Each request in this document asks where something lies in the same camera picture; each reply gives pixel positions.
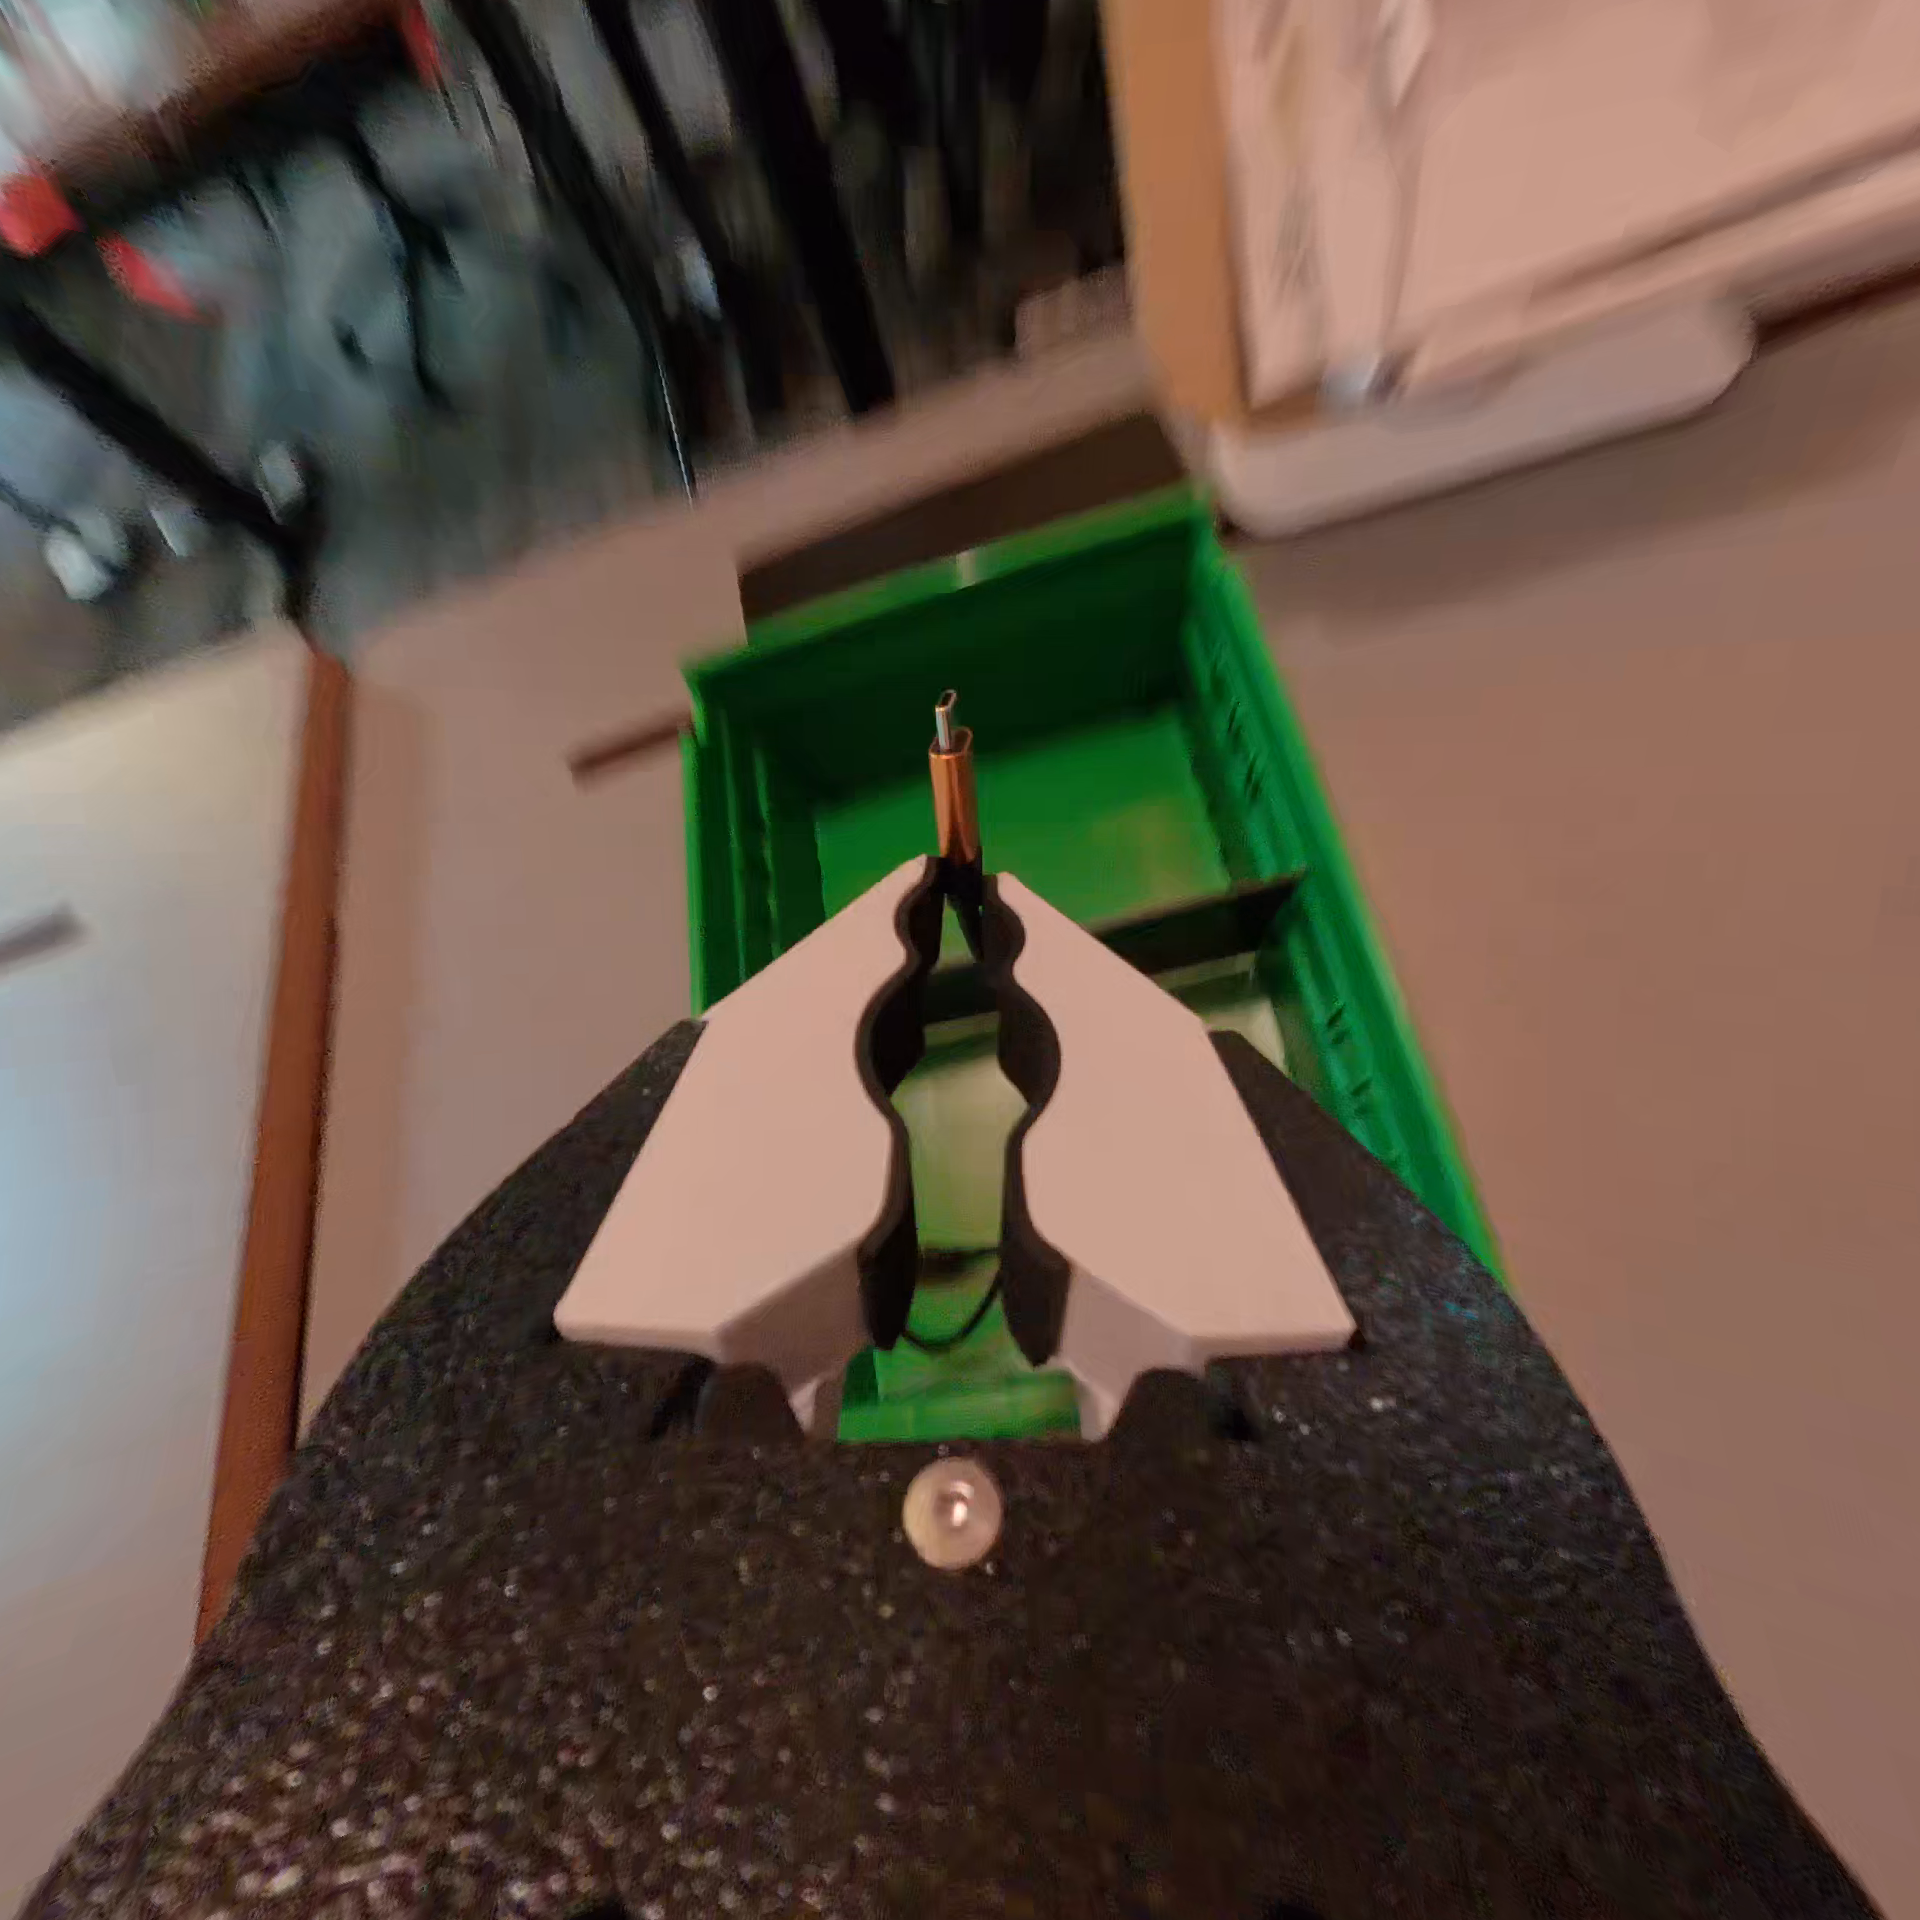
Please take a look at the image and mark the black desk cable flap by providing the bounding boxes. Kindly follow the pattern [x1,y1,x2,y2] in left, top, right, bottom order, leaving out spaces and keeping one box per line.
[735,415,1187,619]

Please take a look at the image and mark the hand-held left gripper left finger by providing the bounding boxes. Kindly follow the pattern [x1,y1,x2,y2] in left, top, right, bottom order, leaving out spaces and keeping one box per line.
[551,855,947,1439]

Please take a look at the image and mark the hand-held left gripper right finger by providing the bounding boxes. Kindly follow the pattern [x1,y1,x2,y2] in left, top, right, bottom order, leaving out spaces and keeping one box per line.
[979,870,1359,1443]

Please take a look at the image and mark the printed exercise sheet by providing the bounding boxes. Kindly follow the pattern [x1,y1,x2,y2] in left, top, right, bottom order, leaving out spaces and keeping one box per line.
[1215,0,1920,410]

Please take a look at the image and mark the white cardboard box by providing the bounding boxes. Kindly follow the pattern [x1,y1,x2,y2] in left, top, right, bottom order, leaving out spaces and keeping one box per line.
[1101,0,1920,540]

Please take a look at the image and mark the green plastic bin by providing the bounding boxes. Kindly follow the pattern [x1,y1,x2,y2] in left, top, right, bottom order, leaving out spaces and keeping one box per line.
[682,482,1506,1445]

